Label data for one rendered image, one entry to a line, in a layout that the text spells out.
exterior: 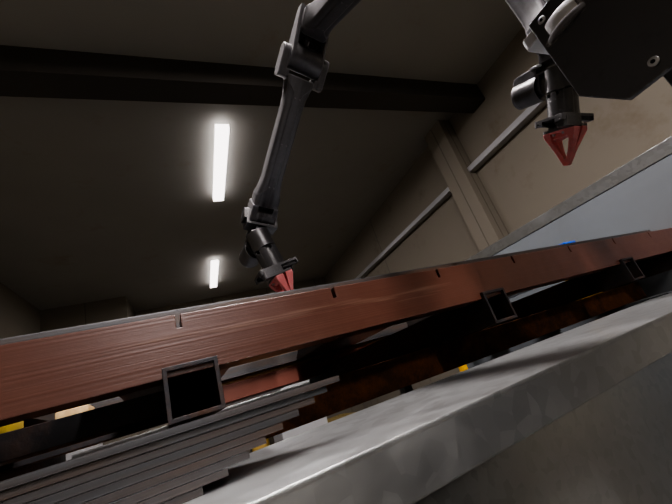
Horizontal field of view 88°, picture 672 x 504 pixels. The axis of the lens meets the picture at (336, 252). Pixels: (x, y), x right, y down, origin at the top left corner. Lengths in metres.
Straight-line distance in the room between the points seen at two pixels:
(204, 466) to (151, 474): 0.03
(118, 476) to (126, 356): 0.16
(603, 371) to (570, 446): 0.23
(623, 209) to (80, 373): 1.35
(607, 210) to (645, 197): 0.10
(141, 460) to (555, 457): 0.45
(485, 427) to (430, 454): 0.04
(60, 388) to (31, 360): 0.03
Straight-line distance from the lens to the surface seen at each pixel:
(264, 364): 1.10
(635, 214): 1.37
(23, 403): 0.40
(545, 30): 0.55
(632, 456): 0.66
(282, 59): 0.86
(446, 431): 0.23
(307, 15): 0.87
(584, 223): 1.42
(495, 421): 0.25
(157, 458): 0.25
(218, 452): 0.25
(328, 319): 0.43
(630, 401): 0.70
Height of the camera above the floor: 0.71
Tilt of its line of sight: 20 degrees up
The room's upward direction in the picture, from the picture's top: 18 degrees counter-clockwise
